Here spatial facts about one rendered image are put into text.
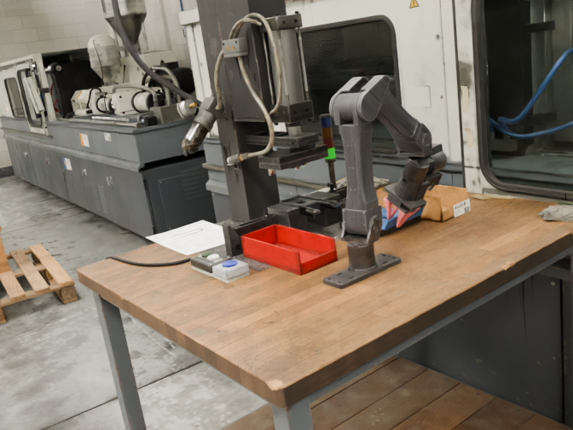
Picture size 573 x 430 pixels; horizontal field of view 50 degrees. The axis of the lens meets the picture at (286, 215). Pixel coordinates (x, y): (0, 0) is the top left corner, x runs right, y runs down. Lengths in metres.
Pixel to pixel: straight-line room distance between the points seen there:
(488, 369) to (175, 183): 3.16
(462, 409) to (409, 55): 1.22
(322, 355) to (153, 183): 3.83
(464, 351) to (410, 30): 1.18
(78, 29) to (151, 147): 6.50
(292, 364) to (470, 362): 1.41
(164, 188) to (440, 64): 3.09
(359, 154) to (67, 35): 9.89
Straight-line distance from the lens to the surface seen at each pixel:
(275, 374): 1.10
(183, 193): 4.95
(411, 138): 1.53
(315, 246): 1.61
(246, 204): 1.98
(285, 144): 1.78
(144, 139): 4.80
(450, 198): 1.90
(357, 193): 1.40
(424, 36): 2.23
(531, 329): 2.20
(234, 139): 1.95
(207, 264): 1.59
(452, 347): 2.48
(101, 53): 6.11
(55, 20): 11.08
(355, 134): 1.37
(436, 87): 2.22
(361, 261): 1.43
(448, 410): 2.19
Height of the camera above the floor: 1.44
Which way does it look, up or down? 15 degrees down
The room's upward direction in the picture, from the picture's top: 8 degrees counter-clockwise
